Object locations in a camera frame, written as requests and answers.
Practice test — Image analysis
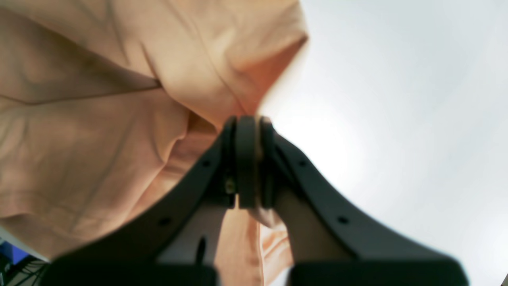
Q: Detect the peach t-shirt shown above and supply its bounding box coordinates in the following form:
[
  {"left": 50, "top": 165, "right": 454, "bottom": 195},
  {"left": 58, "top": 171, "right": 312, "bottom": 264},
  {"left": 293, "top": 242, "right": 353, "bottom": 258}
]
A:
[{"left": 0, "top": 0, "right": 309, "bottom": 286}]

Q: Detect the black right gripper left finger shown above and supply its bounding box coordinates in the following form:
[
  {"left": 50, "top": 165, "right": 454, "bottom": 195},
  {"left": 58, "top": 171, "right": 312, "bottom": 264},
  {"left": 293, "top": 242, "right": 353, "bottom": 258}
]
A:
[{"left": 42, "top": 116, "right": 258, "bottom": 286}]

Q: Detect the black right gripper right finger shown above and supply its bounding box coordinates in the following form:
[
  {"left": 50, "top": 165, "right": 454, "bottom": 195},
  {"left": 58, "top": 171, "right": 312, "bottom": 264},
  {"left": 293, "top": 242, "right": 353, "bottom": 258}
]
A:
[{"left": 260, "top": 117, "right": 469, "bottom": 286}]

